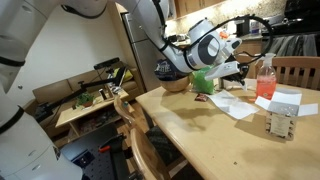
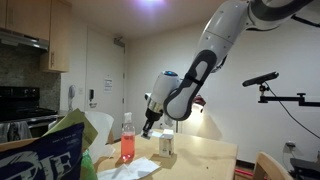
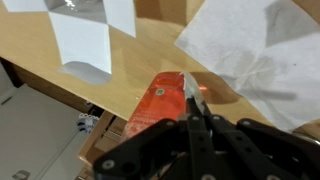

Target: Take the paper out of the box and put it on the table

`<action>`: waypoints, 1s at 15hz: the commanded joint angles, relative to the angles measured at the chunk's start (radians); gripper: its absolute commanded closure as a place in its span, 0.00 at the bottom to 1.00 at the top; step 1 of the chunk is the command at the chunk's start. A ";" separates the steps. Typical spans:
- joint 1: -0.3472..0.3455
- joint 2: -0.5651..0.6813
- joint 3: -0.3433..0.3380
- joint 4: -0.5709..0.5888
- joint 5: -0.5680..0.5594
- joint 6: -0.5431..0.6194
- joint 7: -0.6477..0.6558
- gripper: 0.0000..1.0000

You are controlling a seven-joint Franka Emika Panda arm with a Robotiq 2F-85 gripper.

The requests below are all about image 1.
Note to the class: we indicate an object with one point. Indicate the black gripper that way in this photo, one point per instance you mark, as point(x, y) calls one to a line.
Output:
point(243, 71)

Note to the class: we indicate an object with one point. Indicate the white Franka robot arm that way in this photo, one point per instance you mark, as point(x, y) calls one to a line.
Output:
point(33, 20)

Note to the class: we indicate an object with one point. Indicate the open white cardboard box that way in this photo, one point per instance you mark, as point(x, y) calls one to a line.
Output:
point(280, 125)

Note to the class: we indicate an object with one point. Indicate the white paper towel roll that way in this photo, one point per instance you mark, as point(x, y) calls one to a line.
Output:
point(251, 83)

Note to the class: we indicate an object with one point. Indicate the flat white paper sheet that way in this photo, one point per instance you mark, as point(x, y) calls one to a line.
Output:
point(233, 105)

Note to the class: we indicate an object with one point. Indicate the pink liquid spray bottle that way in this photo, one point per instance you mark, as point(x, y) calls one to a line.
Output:
point(265, 85)

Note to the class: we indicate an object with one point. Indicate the wooden lower cabinets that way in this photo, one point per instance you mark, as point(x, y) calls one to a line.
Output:
point(253, 46)

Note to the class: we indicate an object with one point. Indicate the wooden cabinets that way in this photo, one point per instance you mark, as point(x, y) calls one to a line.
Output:
point(190, 6)
point(253, 46)

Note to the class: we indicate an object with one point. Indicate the green plastic bag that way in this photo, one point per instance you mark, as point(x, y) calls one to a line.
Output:
point(202, 83)

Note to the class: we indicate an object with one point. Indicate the small brown snack packet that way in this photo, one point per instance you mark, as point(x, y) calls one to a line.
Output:
point(201, 97)

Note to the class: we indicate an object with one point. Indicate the orange kitchen item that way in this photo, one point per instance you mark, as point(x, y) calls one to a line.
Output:
point(223, 34)

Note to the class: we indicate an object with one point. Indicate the black coffee maker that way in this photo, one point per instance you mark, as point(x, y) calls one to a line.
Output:
point(243, 28)

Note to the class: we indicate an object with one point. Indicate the white canister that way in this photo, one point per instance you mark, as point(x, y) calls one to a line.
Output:
point(255, 26)

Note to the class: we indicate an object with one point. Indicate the gray dish towel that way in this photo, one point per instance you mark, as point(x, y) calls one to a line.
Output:
point(286, 45)

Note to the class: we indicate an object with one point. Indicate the slatted back wooden chair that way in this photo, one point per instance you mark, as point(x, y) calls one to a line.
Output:
point(296, 61)

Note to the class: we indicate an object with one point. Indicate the wooden bowl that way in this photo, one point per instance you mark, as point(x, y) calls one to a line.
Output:
point(175, 85)

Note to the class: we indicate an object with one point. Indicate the silver toaster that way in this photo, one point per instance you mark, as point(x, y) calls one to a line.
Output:
point(276, 21)

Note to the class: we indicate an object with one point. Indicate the black kitchen stove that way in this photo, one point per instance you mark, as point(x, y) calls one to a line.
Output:
point(300, 16)

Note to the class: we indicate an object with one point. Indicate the wooden upper cabinets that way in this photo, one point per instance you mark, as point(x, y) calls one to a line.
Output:
point(190, 6)

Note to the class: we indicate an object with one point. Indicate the stainless steel fridge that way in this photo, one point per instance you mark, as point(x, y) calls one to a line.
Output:
point(143, 66)

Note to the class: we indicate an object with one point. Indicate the dark seat cushion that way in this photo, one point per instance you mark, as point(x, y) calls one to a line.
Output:
point(163, 145)

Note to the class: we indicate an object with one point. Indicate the yellow green pillow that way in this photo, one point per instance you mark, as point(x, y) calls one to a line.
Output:
point(126, 75)

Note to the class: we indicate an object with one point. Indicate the small potted plant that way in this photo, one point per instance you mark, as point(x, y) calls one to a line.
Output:
point(85, 99)

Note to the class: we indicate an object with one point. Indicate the black robot cart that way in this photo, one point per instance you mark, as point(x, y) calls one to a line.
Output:
point(93, 166)

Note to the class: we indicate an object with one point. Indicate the wooden coffee table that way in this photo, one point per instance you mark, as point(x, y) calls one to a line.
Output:
point(71, 115)

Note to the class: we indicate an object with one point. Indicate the tan sofa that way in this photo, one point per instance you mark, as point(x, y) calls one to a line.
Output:
point(50, 91)

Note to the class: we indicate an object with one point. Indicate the black stereo camera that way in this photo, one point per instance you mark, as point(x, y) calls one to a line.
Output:
point(106, 63)

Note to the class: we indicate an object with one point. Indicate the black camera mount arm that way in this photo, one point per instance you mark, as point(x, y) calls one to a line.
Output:
point(41, 111)

